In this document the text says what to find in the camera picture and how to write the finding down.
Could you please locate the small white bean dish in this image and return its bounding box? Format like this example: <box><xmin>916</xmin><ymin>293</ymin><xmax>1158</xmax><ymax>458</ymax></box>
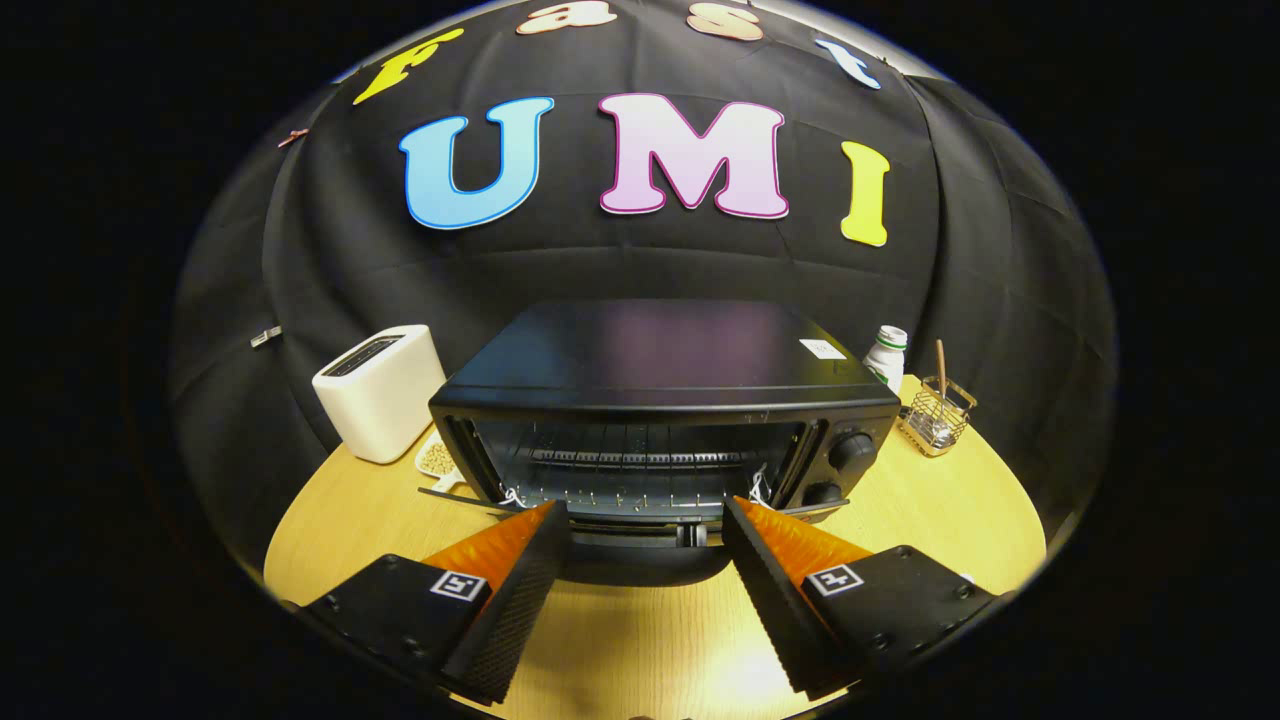
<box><xmin>415</xmin><ymin>432</ymin><xmax>467</xmax><ymax>493</ymax></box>

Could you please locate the white bread toaster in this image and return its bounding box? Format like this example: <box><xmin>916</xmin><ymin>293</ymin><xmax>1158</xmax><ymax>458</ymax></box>
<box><xmin>312</xmin><ymin>324</ymin><xmax>448</xmax><ymax>465</ymax></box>

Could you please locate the white green drink bottle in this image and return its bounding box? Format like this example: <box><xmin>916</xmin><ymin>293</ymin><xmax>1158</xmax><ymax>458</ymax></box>
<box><xmin>862</xmin><ymin>325</ymin><xmax>909</xmax><ymax>394</ymax></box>

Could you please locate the metal wire basket holder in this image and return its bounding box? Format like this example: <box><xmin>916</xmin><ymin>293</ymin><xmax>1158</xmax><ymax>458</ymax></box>
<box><xmin>897</xmin><ymin>376</ymin><xmax>978</xmax><ymax>458</ymax></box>

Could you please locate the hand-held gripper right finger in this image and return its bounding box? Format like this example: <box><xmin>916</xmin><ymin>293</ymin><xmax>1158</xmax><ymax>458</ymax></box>
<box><xmin>722</xmin><ymin>495</ymin><xmax>1001</xmax><ymax>701</ymax></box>

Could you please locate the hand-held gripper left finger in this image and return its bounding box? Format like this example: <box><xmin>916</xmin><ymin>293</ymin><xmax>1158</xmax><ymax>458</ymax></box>
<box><xmin>300</xmin><ymin>500</ymin><xmax>571</xmax><ymax>706</ymax></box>

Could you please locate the black toaster oven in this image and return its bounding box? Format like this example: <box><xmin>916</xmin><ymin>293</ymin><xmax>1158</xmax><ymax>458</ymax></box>
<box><xmin>418</xmin><ymin>298</ymin><xmax>901</xmax><ymax>587</ymax></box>

